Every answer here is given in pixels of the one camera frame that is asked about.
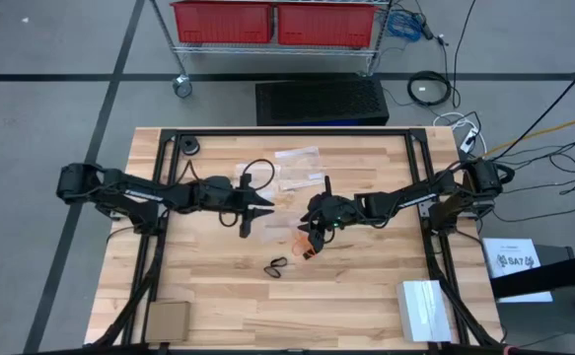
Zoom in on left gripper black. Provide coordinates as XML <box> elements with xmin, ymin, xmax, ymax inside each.
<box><xmin>227</xmin><ymin>189</ymin><xmax>276</xmax><ymax>239</ymax></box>

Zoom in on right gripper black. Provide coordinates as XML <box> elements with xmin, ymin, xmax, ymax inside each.
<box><xmin>297</xmin><ymin>176</ymin><xmax>362</xmax><ymax>236</ymax></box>

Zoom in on orange rubber band bundle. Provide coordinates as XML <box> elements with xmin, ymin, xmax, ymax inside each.
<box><xmin>290</xmin><ymin>232</ymin><xmax>318</xmax><ymax>260</ymax></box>

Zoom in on tape roll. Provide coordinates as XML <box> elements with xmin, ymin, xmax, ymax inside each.
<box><xmin>178</xmin><ymin>134</ymin><xmax>201</xmax><ymax>158</ymax></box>

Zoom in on black perforated floor mat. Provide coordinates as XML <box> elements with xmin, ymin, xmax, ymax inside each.
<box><xmin>254</xmin><ymin>77</ymin><xmax>391</xmax><ymax>127</ymax></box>

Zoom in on white box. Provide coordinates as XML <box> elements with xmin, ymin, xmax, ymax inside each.
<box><xmin>395</xmin><ymin>279</ymin><xmax>455</xmax><ymax>344</ymax></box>

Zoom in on brown cardboard piece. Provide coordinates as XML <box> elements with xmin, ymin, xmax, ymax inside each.
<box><xmin>144</xmin><ymin>300</ymin><xmax>192</xmax><ymax>344</ymax></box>

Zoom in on white power strip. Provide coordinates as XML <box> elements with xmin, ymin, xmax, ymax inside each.
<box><xmin>459</xmin><ymin>126</ymin><xmax>481</xmax><ymax>155</ymax></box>

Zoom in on red plastic bin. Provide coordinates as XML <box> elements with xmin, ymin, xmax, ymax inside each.
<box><xmin>170</xmin><ymin>0</ymin><xmax>275</xmax><ymax>45</ymax></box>
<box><xmin>276</xmin><ymin>3</ymin><xmax>379</xmax><ymax>49</ymax></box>

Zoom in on white paper sheet SA7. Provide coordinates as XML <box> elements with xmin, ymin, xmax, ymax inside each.
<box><xmin>481</xmin><ymin>237</ymin><xmax>554</xmax><ymax>304</ymax></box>

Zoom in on black power brick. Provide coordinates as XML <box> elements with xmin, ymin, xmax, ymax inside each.
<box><xmin>416</xmin><ymin>12</ymin><xmax>437</xmax><ymax>41</ymax></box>

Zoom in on grey side table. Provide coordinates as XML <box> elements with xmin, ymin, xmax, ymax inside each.
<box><xmin>483</xmin><ymin>243</ymin><xmax>575</xmax><ymax>355</ymax></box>

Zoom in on black metal beam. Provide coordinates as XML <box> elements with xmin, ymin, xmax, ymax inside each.
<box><xmin>488</xmin><ymin>249</ymin><xmax>575</xmax><ymax>301</ymax></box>

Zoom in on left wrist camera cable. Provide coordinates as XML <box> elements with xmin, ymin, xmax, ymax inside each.
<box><xmin>241</xmin><ymin>158</ymin><xmax>277</xmax><ymax>191</ymax></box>

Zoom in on black metal table frame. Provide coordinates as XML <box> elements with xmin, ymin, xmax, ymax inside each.
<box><xmin>83</xmin><ymin>126</ymin><xmax>504</xmax><ymax>347</ymax></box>

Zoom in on metal wire shelf cart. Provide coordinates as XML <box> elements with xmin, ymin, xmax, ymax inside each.
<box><xmin>148</xmin><ymin>0</ymin><xmax>395</xmax><ymax>99</ymax></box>

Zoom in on white cable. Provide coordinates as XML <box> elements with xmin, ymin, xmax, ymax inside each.
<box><xmin>433</xmin><ymin>111</ymin><xmax>488</xmax><ymax>156</ymax></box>

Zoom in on black cable coil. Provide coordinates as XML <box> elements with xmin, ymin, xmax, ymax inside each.
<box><xmin>406</xmin><ymin>69</ymin><xmax>453</xmax><ymax>107</ymax></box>

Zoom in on thick black cable conduit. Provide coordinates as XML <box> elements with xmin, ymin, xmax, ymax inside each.
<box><xmin>491</xmin><ymin>162</ymin><xmax>516</xmax><ymax>187</ymax></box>

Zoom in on blue cable coil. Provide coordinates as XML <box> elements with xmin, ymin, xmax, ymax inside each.
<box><xmin>386</xmin><ymin>9</ymin><xmax>424</xmax><ymax>43</ymax></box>

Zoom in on long thin black cable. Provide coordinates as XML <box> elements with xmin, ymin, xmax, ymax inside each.
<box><xmin>451</xmin><ymin>0</ymin><xmax>478</xmax><ymax>109</ymax></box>

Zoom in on straight thick black cable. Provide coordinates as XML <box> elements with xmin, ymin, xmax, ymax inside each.
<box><xmin>491</xmin><ymin>61</ymin><xmax>575</xmax><ymax>162</ymax></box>

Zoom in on yellow cable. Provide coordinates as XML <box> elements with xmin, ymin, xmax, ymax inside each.
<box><xmin>463</xmin><ymin>111</ymin><xmax>575</xmax><ymax>165</ymax></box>

